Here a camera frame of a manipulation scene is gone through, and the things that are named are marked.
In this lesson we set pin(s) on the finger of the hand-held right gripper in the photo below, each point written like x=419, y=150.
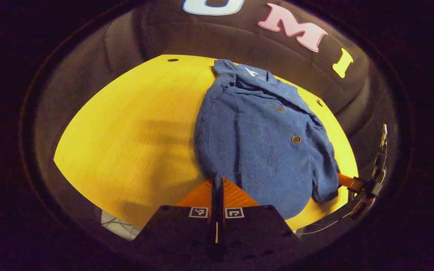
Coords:
x=350, y=182

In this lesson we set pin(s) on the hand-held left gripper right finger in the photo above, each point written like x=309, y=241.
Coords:
x=251, y=233

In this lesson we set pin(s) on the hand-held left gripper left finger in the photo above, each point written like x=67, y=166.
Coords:
x=187, y=233

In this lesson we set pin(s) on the blue button shirt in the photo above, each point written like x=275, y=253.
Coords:
x=258, y=150

